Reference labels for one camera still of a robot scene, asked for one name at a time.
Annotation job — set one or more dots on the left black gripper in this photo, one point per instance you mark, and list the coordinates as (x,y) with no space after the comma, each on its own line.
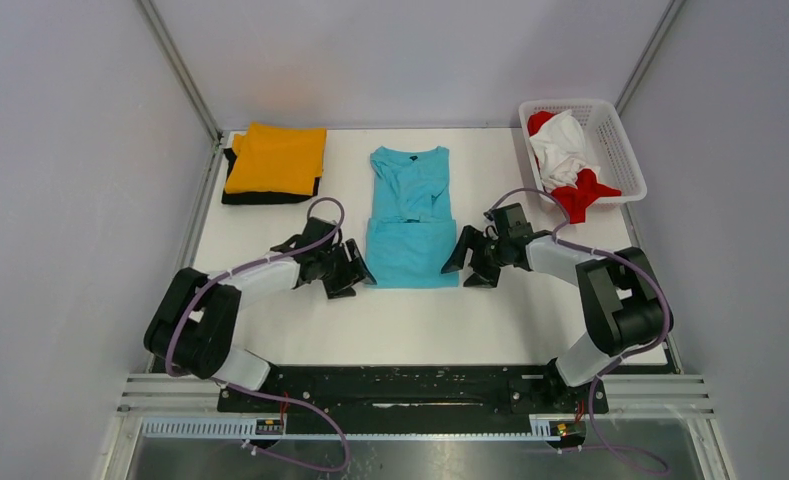
(353,271)

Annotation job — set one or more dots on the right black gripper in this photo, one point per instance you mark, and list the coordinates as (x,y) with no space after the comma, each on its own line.
(468,239)

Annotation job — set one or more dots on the teal t shirt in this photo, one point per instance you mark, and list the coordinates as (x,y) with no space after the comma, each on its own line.
(411,231)

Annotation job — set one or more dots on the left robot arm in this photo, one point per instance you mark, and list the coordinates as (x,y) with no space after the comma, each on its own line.
(193,326)

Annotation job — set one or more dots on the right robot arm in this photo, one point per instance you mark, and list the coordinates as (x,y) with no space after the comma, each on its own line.
(621,306)

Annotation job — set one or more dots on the black folded t shirt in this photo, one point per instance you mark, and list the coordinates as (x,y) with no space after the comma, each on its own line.
(268,197)

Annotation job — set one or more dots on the orange folded t shirt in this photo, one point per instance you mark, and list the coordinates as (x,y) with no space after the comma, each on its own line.
(265,136)

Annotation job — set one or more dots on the white t shirt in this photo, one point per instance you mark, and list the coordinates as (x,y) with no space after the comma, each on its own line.
(560,148)

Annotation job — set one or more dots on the white plastic basket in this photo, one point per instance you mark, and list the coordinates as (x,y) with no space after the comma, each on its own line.
(607,145)

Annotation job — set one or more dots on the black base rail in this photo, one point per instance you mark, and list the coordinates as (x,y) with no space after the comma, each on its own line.
(424,400)

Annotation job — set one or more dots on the left aluminium frame post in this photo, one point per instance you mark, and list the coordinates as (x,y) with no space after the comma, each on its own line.
(172,55)

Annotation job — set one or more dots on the aluminium frame post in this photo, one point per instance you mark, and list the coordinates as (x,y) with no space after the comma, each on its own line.
(172,55)
(657,38)

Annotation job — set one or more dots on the right aluminium frame post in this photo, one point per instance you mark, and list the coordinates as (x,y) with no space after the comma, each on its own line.
(657,38)

